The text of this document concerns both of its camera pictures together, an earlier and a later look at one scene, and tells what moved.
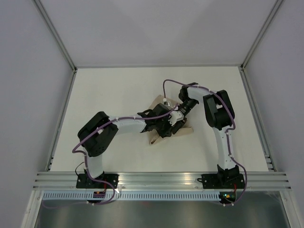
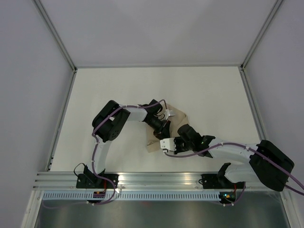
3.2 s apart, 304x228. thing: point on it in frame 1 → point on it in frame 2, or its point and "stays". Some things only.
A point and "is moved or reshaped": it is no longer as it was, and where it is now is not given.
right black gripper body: (185, 108) → (182, 146)
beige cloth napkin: (157, 138) is moved or reshaped
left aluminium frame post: (59, 39) stays
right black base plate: (222, 181) stays
